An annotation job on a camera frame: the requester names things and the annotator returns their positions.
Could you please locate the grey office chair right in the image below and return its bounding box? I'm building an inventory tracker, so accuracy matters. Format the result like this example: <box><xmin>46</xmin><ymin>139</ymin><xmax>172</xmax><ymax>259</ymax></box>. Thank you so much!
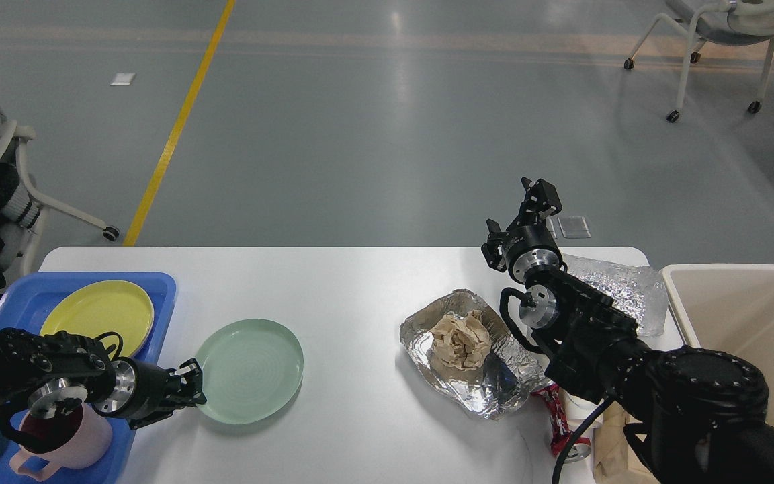
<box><xmin>623</xmin><ymin>1</ymin><xmax>774</xmax><ymax>124</ymax></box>

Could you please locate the crumpled brown paper ball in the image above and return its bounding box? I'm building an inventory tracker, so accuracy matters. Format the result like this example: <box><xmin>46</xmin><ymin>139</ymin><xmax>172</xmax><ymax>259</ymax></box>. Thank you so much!
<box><xmin>430</xmin><ymin>309</ymin><xmax>492</xmax><ymax>371</ymax></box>

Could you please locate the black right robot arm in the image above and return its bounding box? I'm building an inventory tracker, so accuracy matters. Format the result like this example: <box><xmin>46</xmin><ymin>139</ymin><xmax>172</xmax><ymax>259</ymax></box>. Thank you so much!
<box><xmin>481</xmin><ymin>178</ymin><xmax>774</xmax><ymax>483</ymax></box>

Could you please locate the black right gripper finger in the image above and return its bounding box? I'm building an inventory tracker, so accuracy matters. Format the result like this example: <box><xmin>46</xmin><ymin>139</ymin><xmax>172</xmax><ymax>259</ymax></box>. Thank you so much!
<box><xmin>481</xmin><ymin>218</ymin><xmax>508</xmax><ymax>272</ymax></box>
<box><xmin>520</xmin><ymin>177</ymin><xmax>562</xmax><ymax>220</ymax></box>

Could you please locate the yellow plate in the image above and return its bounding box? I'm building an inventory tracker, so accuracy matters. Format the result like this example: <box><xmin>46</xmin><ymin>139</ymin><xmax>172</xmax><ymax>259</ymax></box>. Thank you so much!
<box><xmin>40</xmin><ymin>280</ymin><xmax>155</xmax><ymax>356</ymax></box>

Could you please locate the white office chair left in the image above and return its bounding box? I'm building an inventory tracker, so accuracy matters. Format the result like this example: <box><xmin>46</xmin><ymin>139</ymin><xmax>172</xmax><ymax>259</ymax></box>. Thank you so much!
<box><xmin>0</xmin><ymin>119</ymin><xmax>121</xmax><ymax>276</ymax></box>

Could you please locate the crumpled clear plastic container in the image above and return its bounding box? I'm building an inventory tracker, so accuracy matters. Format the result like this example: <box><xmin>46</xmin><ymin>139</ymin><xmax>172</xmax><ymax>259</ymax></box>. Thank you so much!
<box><xmin>564</xmin><ymin>255</ymin><xmax>669</xmax><ymax>337</ymax></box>

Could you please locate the mint green plate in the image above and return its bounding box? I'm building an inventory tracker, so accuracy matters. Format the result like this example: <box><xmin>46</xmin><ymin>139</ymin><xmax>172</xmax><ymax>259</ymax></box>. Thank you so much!
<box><xmin>196</xmin><ymin>319</ymin><xmax>304</xmax><ymax>425</ymax></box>

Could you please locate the pink mug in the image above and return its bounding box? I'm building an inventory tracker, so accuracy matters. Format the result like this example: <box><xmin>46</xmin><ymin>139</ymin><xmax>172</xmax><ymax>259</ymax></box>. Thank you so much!
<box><xmin>9</xmin><ymin>403</ymin><xmax>113</xmax><ymax>482</ymax></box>

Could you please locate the beige plastic bin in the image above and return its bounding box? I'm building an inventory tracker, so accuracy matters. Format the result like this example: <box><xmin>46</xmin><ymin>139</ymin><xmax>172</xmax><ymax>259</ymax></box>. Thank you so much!
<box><xmin>661</xmin><ymin>264</ymin><xmax>774</xmax><ymax>426</ymax></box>

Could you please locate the crumpled aluminium foil tray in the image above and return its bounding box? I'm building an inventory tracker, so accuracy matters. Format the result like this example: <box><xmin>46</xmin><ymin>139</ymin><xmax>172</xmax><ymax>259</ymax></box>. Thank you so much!
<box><xmin>400</xmin><ymin>289</ymin><xmax>551</xmax><ymax>420</ymax></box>

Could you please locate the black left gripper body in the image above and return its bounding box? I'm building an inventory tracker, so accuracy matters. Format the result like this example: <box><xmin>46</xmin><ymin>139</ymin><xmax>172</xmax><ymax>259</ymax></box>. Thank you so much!
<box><xmin>91</xmin><ymin>359</ymin><xmax>175</xmax><ymax>421</ymax></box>

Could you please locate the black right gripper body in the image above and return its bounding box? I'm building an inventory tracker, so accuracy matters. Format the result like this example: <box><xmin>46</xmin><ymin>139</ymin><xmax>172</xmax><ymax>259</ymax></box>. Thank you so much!
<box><xmin>503</xmin><ymin>214</ymin><xmax>563</xmax><ymax>282</ymax></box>

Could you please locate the red snack wrapper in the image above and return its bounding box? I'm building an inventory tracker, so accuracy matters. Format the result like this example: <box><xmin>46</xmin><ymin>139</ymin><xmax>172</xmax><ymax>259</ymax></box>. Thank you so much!
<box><xmin>531</xmin><ymin>383</ymin><xmax>574</xmax><ymax>457</ymax></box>

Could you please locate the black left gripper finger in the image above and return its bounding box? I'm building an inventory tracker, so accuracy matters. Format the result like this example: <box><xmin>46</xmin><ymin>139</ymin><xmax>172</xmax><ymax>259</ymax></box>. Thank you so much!
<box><xmin>129</xmin><ymin>393</ymin><xmax>207</xmax><ymax>431</ymax></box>
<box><xmin>167</xmin><ymin>358</ymin><xmax>203</xmax><ymax>393</ymax></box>

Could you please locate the blue plastic tray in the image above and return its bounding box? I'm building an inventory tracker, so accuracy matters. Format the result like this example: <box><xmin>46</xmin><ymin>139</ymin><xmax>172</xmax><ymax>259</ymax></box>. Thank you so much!
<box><xmin>0</xmin><ymin>272</ymin><xmax>177</xmax><ymax>483</ymax></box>

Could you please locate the brown paper bag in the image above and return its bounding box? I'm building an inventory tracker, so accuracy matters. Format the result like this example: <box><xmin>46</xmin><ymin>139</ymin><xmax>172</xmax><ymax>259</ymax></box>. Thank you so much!
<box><xmin>593</xmin><ymin>403</ymin><xmax>658</xmax><ymax>483</ymax></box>

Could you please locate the white paper cup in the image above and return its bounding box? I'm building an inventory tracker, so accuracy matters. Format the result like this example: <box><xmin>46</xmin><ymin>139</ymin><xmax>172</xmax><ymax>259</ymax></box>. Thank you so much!
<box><xmin>558</xmin><ymin>389</ymin><xmax>603</xmax><ymax>463</ymax></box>

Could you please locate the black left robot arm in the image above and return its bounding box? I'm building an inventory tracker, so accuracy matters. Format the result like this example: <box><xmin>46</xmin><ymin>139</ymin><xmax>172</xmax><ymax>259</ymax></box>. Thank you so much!
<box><xmin>0</xmin><ymin>327</ymin><xmax>207</xmax><ymax>453</ymax></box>

